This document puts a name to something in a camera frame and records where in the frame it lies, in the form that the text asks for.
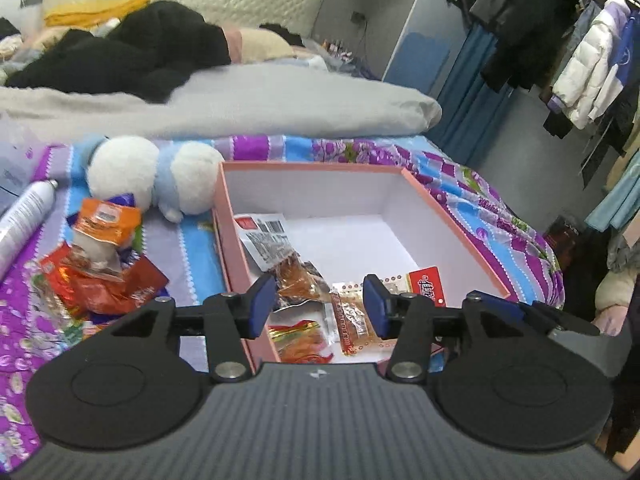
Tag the white label snack packet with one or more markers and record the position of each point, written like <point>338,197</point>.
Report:
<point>265,242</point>

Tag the grey quilt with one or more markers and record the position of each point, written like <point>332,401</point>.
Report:
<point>275,105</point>

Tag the dark blue foil packet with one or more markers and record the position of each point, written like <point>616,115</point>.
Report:
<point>122,200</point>

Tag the white puffer jacket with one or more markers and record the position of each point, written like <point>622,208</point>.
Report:
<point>585,70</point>

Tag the teal garment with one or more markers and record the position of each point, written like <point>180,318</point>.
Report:
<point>617,195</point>

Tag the row of small bottles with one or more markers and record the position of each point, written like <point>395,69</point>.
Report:
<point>337,50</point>

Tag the clear packet with red stripe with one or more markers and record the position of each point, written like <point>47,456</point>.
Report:
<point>350,320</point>

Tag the blue curtain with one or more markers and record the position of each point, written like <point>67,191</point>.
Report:
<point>465,110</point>

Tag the red and yellow snack packet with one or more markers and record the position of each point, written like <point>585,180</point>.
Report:
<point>300,340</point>

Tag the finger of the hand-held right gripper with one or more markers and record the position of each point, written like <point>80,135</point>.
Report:
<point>505,309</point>

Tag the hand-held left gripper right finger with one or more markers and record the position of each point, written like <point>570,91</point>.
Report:
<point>376,310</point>

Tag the white spray can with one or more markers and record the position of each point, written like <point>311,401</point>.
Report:
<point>25,215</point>

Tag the pile of clothes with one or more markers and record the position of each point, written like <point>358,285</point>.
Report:
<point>7,45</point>

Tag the dark bag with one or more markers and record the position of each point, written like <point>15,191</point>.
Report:
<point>570,260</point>

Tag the black padded garment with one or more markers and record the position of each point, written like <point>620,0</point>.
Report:
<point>140,50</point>

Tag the orange snack packet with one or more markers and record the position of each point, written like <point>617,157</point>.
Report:
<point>107,222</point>

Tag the floral striped bedsheet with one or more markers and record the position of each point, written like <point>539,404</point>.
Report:
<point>190,255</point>

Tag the red striped snack packet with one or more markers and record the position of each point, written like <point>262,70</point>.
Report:
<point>57,275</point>

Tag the white and blue plush toy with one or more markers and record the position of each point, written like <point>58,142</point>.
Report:
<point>125,170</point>

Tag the beige pillow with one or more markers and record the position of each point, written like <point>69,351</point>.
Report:
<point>260,50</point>

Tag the blue panel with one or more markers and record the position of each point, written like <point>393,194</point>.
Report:
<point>420,60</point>

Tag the clear plastic bag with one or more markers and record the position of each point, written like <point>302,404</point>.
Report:
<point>15,170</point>

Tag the grey wall socket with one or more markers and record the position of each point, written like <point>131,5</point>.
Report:
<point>31,0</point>

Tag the yellow blanket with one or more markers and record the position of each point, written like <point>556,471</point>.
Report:
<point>90,12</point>

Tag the black coat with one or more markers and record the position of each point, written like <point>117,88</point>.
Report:
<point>535,25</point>

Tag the small black garment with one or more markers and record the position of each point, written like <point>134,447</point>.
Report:
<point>282,34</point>

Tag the clear snack packet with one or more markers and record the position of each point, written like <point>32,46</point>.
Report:
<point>97,255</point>

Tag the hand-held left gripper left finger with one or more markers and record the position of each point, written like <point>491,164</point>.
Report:
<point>262,305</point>

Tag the reddish brown foil snack packet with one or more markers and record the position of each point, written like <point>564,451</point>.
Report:
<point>125,290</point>

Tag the pink cardboard box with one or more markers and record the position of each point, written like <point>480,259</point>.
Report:
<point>310,195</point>

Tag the red label snack packet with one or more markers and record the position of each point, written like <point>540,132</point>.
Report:
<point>425,282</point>

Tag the cream and pink clothing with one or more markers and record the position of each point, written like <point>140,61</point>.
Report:
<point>617,287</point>

